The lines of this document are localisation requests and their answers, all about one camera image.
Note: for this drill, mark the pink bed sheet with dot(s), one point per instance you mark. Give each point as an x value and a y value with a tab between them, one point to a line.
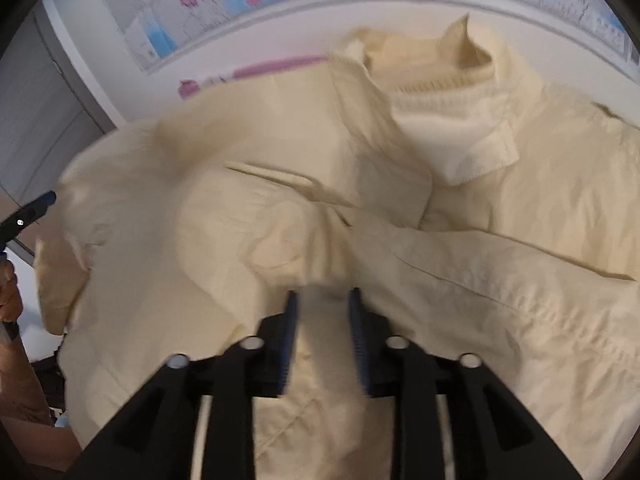
191	87

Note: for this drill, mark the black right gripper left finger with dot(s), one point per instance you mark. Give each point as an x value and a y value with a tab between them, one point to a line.
195	419

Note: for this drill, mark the person's left hand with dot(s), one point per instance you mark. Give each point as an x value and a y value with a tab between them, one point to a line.
11	303

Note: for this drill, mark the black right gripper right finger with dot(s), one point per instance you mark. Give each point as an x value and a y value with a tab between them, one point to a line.
452	418

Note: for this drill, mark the cream yellow jacket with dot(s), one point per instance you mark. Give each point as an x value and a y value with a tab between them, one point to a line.
476	206

